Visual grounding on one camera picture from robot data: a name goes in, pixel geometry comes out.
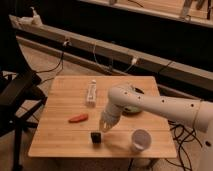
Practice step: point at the white tube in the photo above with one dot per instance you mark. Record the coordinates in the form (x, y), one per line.
(91, 93)

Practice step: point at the green bowl with items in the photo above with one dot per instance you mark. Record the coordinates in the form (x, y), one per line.
(131, 110)

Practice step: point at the white paper cup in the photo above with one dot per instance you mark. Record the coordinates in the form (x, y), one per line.
(140, 140)

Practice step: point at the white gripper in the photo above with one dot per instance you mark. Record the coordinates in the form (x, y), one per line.
(110, 116)

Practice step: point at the orange carrot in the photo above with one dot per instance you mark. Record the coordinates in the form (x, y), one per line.
(79, 118)

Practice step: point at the black eraser block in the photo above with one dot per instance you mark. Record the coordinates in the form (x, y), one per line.
(96, 137)

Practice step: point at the white plug with cable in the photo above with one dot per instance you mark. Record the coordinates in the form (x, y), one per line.
(60, 63)

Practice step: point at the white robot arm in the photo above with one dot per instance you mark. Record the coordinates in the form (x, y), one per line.
(196, 114)

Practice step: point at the black chair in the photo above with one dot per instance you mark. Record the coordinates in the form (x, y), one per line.
(23, 87)

